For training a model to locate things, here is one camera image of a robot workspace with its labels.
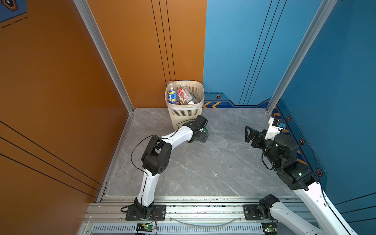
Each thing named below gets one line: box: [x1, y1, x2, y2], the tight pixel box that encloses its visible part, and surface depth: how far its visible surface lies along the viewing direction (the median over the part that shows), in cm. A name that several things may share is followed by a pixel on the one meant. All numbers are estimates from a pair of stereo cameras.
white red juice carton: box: [177, 84, 193, 104], surface depth 90 cm
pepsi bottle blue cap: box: [166, 81, 178, 105], surface depth 93 cm
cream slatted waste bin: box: [164, 80, 205, 131], surface depth 93 cm
